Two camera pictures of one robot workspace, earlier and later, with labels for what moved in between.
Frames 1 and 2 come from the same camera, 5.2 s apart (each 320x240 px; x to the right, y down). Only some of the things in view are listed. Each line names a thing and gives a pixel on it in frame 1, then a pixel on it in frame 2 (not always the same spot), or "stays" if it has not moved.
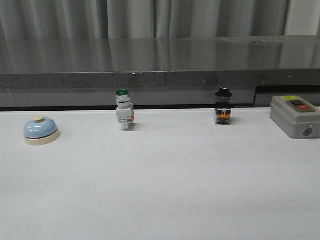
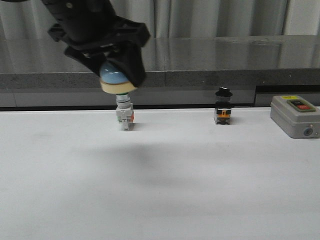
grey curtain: x=141 y=19 stays
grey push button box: x=296 y=117 stays
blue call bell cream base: x=40 y=131 -> x=113 y=80
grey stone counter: x=157 y=72 stays
